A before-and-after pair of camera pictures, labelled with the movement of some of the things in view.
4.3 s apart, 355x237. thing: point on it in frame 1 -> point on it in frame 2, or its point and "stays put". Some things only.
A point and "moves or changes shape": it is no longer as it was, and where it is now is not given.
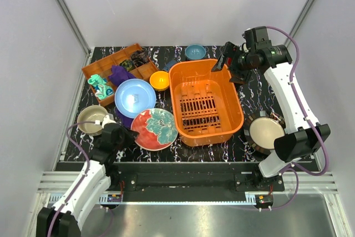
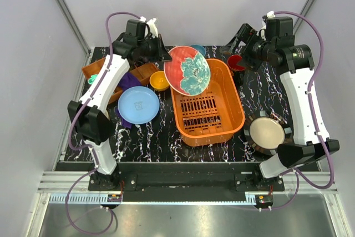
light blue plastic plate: x=133 y=96 moves or changes shape
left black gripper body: x=126 y=139 -> x=150 y=49
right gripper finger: x=239 y=76 -> x=249 y=60
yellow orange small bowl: x=160 y=80 stays put
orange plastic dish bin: x=206 y=106 stays put
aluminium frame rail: x=67 y=11 stays put
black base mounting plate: x=194 y=178 stays put
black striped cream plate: x=261 y=129 stays put
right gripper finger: x=226 y=51 -> x=229 y=47
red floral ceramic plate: x=157 y=129 -> x=188 y=72
